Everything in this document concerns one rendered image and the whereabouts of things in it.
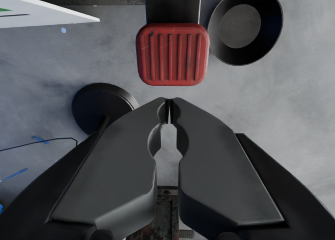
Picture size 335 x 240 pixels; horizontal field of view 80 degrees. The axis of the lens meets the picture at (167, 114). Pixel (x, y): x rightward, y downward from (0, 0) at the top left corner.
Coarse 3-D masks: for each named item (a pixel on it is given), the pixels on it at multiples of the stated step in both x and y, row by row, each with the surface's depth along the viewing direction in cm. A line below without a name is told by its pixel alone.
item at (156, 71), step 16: (144, 32) 18; (160, 32) 18; (176, 32) 18; (192, 32) 18; (144, 48) 19; (160, 48) 19; (176, 48) 19; (192, 48) 19; (208, 48) 19; (144, 64) 20; (160, 64) 20; (176, 64) 20; (192, 64) 20; (144, 80) 21; (160, 80) 21; (176, 80) 20; (192, 80) 20
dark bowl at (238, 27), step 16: (224, 0) 77; (240, 0) 81; (256, 0) 80; (272, 0) 77; (224, 16) 85; (240, 16) 85; (256, 16) 85; (272, 16) 82; (208, 32) 83; (224, 32) 89; (240, 32) 89; (256, 32) 88; (272, 32) 84; (224, 48) 91; (240, 48) 92; (256, 48) 89; (240, 64) 90
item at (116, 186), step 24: (120, 120) 9; (144, 120) 9; (96, 144) 8; (120, 144) 8; (144, 144) 8; (96, 168) 7; (120, 168) 7; (144, 168) 7; (72, 192) 6; (96, 192) 6; (120, 192) 6; (144, 192) 6; (72, 216) 5; (96, 216) 5; (120, 216) 6; (144, 216) 6
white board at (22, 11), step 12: (0, 0) 43; (12, 0) 43; (24, 0) 44; (36, 0) 48; (0, 12) 55; (12, 12) 56; (24, 12) 57; (36, 12) 58; (48, 12) 59; (60, 12) 61; (72, 12) 65; (0, 24) 79; (12, 24) 81; (24, 24) 83; (36, 24) 85; (48, 24) 88
